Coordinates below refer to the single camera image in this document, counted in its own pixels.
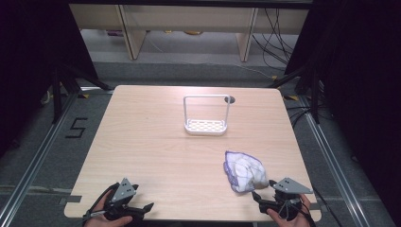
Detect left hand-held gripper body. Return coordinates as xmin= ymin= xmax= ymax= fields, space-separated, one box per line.
xmin=103 ymin=178 xmax=145 ymax=220

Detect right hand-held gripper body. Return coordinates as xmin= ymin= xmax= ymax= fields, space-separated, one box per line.
xmin=258 ymin=177 xmax=314 ymax=220

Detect white cloth with purple edge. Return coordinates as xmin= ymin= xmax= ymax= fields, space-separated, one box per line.
xmin=222 ymin=150 xmax=270 ymax=194

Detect white rack with handle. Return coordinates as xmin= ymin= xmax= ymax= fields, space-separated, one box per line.
xmin=183 ymin=94 xmax=232 ymax=136

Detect person's right hand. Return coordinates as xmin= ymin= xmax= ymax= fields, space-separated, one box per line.
xmin=266 ymin=193 xmax=312 ymax=227

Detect person's left hand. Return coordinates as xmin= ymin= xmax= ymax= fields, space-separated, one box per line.
xmin=84 ymin=189 xmax=133 ymax=227

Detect black tripod stand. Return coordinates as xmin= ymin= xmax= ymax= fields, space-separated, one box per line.
xmin=268 ymin=64 xmax=322 ymax=125
xmin=51 ymin=64 xmax=113 ymax=125

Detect black curtain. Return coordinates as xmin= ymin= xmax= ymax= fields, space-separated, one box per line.
xmin=0 ymin=0 xmax=99 ymax=159
xmin=285 ymin=0 xmax=401 ymax=218

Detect beige wooden shelf unit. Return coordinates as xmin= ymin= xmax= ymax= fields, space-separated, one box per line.
xmin=69 ymin=3 xmax=310 ymax=62

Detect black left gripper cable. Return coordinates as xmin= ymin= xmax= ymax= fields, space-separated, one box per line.
xmin=82 ymin=183 xmax=118 ymax=227

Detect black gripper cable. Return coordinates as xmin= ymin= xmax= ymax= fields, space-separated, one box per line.
xmin=297 ymin=197 xmax=318 ymax=227
xmin=82 ymin=183 xmax=118 ymax=227

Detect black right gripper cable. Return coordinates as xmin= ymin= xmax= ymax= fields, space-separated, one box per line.
xmin=297 ymin=197 xmax=318 ymax=227

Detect aluminium floor rail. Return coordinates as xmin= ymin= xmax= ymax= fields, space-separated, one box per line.
xmin=0 ymin=92 xmax=79 ymax=227
xmin=297 ymin=94 xmax=371 ymax=227

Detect black floor cables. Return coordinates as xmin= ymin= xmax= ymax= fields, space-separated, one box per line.
xmin=285 ymin=104 xmax=318 ymax=128

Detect bundle of black cables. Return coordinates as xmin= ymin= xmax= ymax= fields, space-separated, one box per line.
xmin=251 ymin=8 xmax=301 ymax=72

